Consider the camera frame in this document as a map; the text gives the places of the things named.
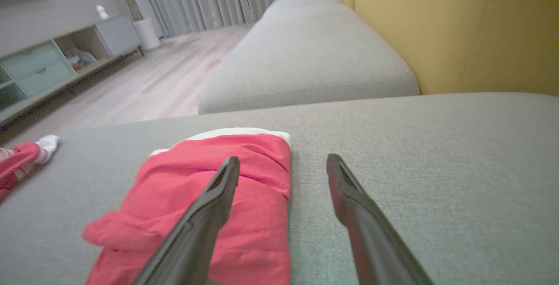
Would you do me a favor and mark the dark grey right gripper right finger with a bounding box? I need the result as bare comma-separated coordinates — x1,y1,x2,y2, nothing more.
326,153,435,285

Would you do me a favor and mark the red white sports shirt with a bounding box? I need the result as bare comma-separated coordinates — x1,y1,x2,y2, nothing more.
82,127,292,285

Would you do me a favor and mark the grey low tv cabinet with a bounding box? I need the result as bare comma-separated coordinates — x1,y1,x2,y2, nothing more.
0,14,144,127

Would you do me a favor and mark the large grey sofa seat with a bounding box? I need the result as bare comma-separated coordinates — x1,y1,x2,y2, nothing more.
0,92,559,285

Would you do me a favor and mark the white round bin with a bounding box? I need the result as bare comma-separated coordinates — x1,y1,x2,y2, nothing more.
133,17,162,52

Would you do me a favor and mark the grey sofa seat cushion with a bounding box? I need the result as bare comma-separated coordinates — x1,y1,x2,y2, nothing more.
198,0,421,116

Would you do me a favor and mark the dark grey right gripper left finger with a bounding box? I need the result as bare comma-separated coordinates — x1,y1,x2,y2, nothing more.
132,156,241,285

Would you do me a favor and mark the red white cloth item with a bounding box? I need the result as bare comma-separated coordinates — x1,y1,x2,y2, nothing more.
0,134,61,203

